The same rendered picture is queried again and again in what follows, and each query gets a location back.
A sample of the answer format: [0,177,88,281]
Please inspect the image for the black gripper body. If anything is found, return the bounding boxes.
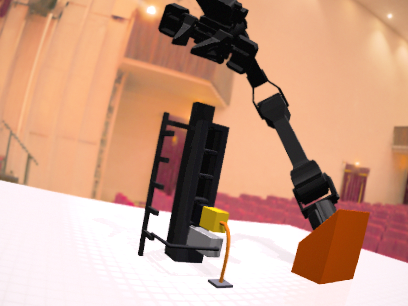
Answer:
[158,3,259,74]

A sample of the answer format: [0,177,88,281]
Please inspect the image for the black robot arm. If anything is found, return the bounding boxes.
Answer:
[196,0,340,231]

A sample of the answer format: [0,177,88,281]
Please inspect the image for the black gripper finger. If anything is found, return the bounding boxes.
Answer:
[190,29,234,64]
[171,13,197,46]

